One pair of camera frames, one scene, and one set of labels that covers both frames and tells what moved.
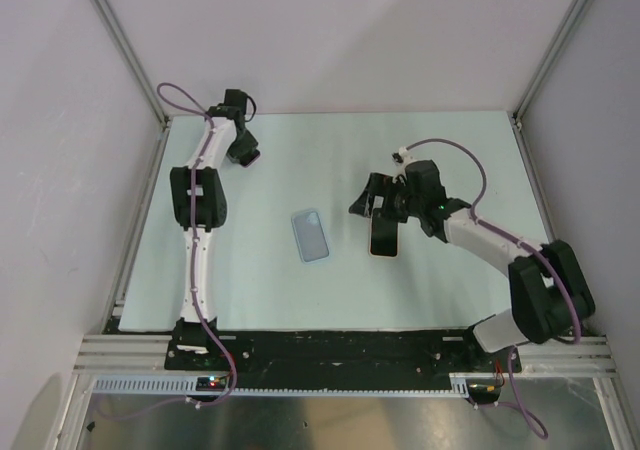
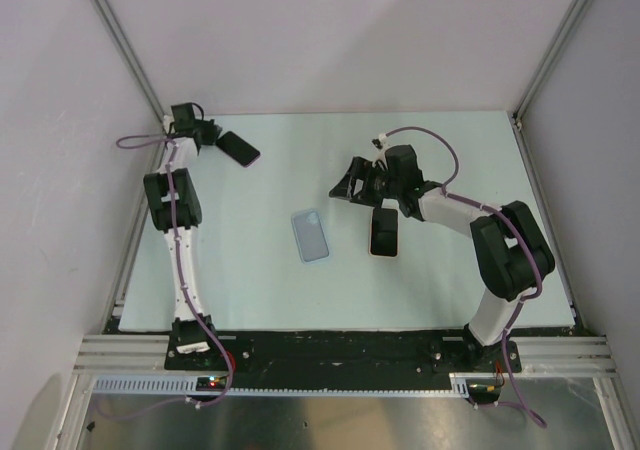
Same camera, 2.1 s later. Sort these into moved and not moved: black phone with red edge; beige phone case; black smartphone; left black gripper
Moved: left black gripper
Not moved: black smartphone; beige phone case; black phone with red edge
